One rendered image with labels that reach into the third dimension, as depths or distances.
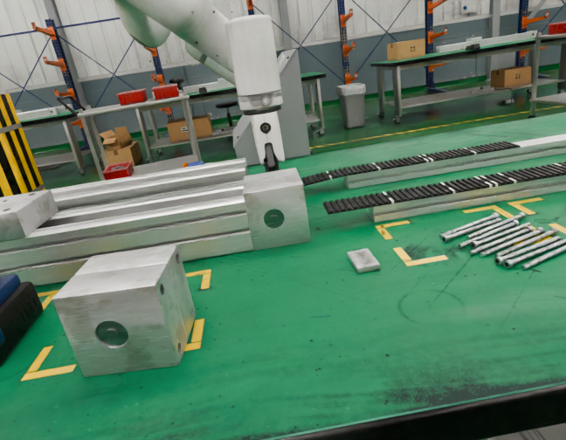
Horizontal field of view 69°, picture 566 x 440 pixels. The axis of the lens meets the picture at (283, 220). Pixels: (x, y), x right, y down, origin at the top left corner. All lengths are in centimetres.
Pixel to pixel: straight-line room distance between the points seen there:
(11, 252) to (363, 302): 52
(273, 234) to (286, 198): 6
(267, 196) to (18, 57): 875
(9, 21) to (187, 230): 875
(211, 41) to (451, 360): 70
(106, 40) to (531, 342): 855
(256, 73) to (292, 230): 30
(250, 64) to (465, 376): 60
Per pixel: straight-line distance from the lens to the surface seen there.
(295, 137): 117
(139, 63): 856
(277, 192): 60
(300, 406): 38
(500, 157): 97
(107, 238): 66
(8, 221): 70
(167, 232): 64
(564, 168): 82
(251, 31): 78
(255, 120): 78
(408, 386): 39
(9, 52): 935
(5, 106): 406
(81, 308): 44
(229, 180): 81
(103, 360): 47
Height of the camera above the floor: 105
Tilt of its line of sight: 22 degrees down
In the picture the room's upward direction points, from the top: 9 degrees counter-clockwise
